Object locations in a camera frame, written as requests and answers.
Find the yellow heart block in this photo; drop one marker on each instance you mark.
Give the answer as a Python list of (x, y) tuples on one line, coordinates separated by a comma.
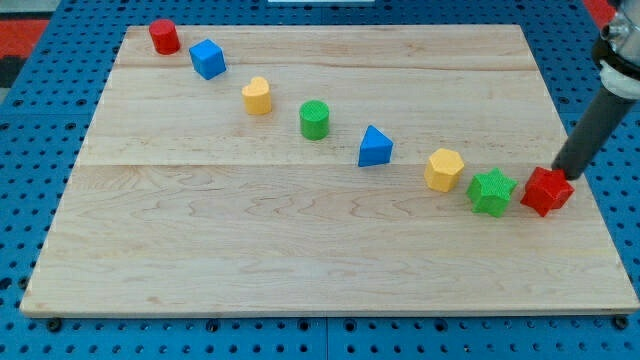
[(257, 96)]

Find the wooden board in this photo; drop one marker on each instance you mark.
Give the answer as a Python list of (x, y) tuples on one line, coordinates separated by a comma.
[(181, 204)]

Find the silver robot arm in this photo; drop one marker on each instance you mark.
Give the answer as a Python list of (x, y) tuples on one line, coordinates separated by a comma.
[(616, 53)]

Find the blue cube block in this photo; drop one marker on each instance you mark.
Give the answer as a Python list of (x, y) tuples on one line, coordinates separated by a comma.
[(207, 59)]

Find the red cylinder block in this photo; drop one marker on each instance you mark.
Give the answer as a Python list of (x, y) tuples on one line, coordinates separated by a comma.
[(164, 36)]

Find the green cylinder block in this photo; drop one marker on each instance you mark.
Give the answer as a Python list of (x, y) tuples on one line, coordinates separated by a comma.
[(314, 119)]

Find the green star block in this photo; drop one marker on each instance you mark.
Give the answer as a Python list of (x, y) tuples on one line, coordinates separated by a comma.
[(490, 192)]

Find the yellow hexagon block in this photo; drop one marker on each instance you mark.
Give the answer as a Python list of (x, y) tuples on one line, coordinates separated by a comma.
[(443, 170)]

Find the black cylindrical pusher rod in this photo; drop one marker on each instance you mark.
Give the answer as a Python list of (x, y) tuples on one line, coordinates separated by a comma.
[(598, 122)]

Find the blue triangle block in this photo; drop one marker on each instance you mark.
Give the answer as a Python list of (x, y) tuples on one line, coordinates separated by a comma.
[(375, 148)]

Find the red star block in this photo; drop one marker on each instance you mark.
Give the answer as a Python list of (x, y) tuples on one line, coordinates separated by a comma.
[(546, 190)]

